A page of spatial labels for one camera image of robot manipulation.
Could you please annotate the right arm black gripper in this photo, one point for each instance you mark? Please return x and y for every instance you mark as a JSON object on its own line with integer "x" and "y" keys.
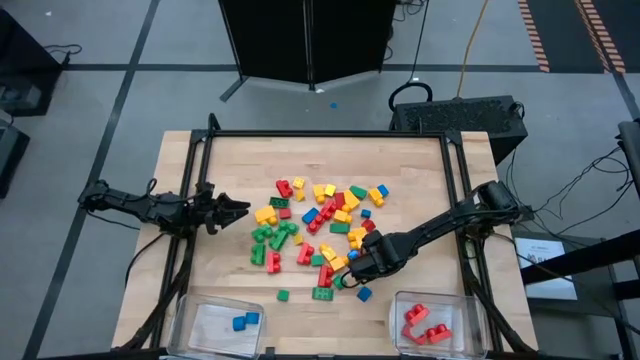
{"x": 382, "y": 252}

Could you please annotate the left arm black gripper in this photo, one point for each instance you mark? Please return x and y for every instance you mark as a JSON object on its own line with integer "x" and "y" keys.
{"x": 207, "y": 212}

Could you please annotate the large yellow stud block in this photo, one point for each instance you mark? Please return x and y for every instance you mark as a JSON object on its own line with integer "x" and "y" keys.
{"x": 357, "y": 237}

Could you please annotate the small red block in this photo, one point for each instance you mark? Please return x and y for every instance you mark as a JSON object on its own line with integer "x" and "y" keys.
{"x": 285, "y": 213}
{"x": 368, "y": 225}

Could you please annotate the green stud block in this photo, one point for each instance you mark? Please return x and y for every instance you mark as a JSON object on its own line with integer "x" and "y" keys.
{"x": 261, "y": 233}
{"x": 278, "y": 240}
{"x": 258, "y": 254}
{"x": 289, "y": 227}

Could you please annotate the small green block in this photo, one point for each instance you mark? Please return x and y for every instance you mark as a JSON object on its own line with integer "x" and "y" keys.
{"x": 339, "y": 282}
{"x": 317, "y": 260}
{"x": 283, "y": 295}

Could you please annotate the small yellow four-stud block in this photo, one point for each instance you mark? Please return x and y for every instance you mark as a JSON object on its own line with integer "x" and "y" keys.
{"x": 298, "y": 182}

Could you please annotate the small blue block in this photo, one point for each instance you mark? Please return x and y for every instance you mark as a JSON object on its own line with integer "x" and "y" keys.
{"x": 239, "y": 323}
{"x": 252, "y": 317}
{"x": 366, "y": 213}
{"x": 383, "y": 190}

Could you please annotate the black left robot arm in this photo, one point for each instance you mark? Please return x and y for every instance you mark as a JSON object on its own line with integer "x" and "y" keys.
{"x": 150, "y": 207}

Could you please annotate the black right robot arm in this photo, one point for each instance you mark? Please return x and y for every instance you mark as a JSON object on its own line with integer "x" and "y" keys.
{"x": 450, "y": 219}

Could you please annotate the red notched block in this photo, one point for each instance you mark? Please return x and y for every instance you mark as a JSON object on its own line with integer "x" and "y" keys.
{"x": 284, "y": 188}

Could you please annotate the clear plastic bin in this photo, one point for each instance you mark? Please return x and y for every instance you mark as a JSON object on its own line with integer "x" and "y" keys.
{"x": 175, "y": 325}
{"x": 394, "y": 322}

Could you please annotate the black perforated computer case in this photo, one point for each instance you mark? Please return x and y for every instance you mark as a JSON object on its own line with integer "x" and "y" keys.
{"x": 460, "y": 117}

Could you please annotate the white printed sheet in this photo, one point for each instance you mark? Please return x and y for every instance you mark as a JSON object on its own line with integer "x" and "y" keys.
{"x": 542, "y": 287}

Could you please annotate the black folding partition screen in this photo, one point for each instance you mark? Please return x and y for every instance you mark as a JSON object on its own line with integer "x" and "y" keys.
{"x": 270, "y": 40}

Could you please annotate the black metal beam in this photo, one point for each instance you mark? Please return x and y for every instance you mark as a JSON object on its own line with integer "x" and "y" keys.
{"x": 590, "y": 251}

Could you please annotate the black equipment box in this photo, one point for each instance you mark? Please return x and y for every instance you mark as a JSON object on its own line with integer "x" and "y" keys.
{"x": 10, "y": 155}

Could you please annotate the black cabinet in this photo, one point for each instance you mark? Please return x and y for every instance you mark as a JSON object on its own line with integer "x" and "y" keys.
{"x": 20, "y": 55}

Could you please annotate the black camera bracket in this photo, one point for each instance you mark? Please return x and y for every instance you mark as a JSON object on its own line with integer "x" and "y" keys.
{"x": 270, "y": 353}

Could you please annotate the black post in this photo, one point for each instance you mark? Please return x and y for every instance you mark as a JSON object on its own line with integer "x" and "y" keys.
{"x": 631, "y": 150}

